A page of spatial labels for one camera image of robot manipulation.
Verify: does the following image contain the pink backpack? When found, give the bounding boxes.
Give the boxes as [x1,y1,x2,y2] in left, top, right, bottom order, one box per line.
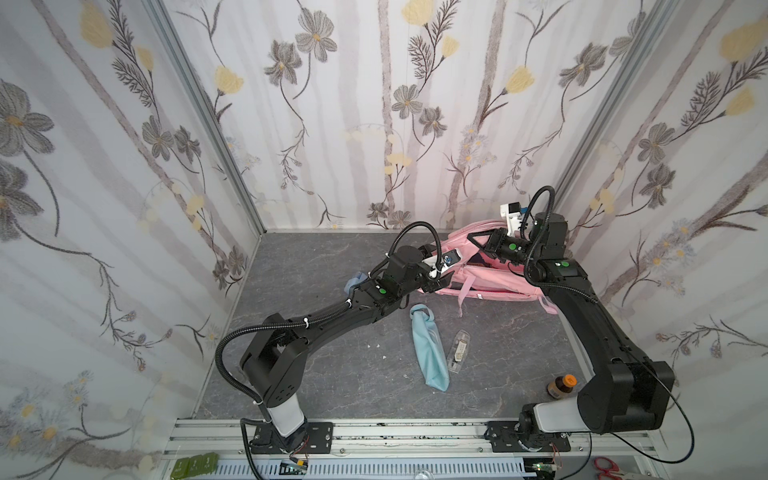
[437,220,559,315]

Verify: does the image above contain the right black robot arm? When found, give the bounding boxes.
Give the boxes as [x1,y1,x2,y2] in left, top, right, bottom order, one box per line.
[485,186,675,448]

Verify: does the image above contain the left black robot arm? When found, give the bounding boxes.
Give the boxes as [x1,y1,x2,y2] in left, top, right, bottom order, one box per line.
[214,221,463,479]

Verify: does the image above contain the light blue pencil sharpener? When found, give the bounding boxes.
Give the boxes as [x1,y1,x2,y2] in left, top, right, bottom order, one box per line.
[344,272,368,296]

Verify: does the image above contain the teal pencil case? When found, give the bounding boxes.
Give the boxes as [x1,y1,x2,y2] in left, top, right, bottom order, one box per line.
[409,304,450,392]

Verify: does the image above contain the clear plastic case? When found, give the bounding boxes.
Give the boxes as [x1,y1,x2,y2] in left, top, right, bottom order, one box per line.
[447,330,471,373]

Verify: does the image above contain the brown bottle orange cap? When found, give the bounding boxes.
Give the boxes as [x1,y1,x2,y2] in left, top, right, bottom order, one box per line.
[546,374,578,400]

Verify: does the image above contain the red scissors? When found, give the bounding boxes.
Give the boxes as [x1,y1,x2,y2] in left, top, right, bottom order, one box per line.
[593,456,622,480]

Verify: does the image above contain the green circuit board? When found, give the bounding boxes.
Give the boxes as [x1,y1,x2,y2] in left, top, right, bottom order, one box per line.
[169,452,219,480]

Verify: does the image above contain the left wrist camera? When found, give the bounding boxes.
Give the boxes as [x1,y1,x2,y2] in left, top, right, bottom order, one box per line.
[441,249,462,272]

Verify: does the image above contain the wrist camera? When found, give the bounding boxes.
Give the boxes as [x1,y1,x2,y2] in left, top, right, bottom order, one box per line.
[441,249,462,272]
[500,202,527,238]

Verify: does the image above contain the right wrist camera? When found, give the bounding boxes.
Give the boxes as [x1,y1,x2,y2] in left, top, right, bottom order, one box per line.
[500,202,527,238]

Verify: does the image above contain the white cable duct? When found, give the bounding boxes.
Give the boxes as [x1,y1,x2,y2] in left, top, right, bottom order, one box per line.
[203,458,529,480]

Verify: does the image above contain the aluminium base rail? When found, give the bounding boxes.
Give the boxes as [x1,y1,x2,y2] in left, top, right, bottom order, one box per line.
[158,418,669,479]

